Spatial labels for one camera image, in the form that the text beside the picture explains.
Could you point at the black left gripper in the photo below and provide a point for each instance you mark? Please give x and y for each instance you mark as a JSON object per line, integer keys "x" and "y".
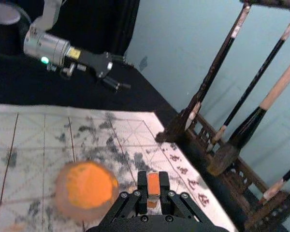
{"x": 91, "y": 61}

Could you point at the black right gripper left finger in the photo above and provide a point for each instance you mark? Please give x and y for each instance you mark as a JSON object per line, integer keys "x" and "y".
{"x": 142, "y": 191}

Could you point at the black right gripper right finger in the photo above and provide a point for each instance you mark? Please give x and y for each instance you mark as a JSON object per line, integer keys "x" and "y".
{"x": 164, "y": 191}

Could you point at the orange rectangular seal stamp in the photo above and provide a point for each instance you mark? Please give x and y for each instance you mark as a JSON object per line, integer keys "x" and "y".
{"x": 153, "y": 186}

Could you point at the round orange ink paste bowl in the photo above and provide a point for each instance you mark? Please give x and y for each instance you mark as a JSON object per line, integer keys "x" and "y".
{"x": 87, "y": 186}

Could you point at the dark wooden brush rack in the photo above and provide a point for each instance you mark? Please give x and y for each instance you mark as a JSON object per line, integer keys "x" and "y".
{"x": 175, "y": 130}

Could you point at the black table cloth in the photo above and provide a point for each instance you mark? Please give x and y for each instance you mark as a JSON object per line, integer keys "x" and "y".
{"x": 17, "y": 84}

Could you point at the white gridded calligraphy paper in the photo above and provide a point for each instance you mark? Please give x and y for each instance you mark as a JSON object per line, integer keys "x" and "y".
{"x": 38, "y": 145}

